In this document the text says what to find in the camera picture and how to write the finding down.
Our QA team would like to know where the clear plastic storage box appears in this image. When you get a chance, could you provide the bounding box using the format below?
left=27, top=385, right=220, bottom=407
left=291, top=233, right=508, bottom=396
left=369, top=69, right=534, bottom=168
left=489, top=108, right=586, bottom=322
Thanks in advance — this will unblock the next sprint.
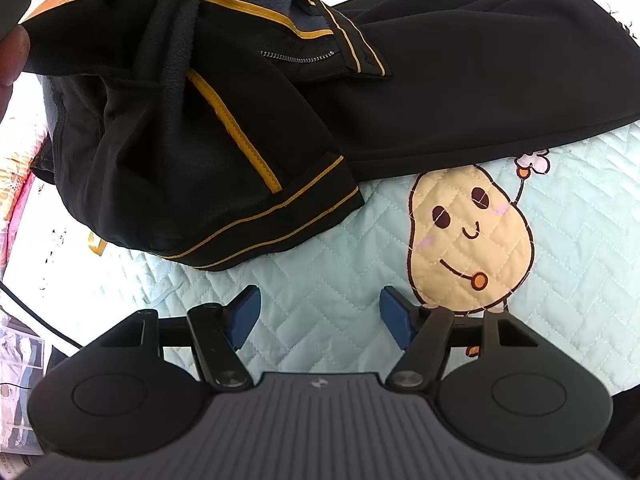
left=0, top=310, right=66, bottom=461

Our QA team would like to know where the black cable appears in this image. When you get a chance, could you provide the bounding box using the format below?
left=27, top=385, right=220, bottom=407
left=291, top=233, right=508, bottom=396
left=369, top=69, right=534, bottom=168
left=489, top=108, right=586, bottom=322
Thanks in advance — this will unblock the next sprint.
left=0, top=277, right=88, bottom=351

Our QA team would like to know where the pink floral sheet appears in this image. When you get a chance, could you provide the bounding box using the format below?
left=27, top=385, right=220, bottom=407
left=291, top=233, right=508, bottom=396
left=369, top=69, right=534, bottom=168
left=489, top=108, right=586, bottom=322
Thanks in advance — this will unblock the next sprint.
left=0, top=110, right=51, bottom=271

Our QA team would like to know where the mint quilted bee bedspread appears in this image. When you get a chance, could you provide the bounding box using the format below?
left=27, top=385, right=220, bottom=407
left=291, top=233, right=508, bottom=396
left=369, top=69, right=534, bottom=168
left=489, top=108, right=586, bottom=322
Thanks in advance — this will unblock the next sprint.
left=0, top=0, right=640, bottom=396

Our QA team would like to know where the person's left hand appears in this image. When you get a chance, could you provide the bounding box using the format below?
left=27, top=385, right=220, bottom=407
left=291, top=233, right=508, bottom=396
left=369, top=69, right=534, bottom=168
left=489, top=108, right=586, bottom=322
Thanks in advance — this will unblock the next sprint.
left=0, top=25, right=32, bottom=126

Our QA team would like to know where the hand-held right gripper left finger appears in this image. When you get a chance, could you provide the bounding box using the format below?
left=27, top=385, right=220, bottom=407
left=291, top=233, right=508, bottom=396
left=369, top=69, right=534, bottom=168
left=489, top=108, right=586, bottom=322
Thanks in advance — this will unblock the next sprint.
left=97, top=284, right=262, bottom=391

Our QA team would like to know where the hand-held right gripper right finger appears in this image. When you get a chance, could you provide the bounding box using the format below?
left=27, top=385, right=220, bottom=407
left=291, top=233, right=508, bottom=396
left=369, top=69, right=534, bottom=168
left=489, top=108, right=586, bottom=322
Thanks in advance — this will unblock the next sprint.
left=379, top=285, right=543, bottom=391

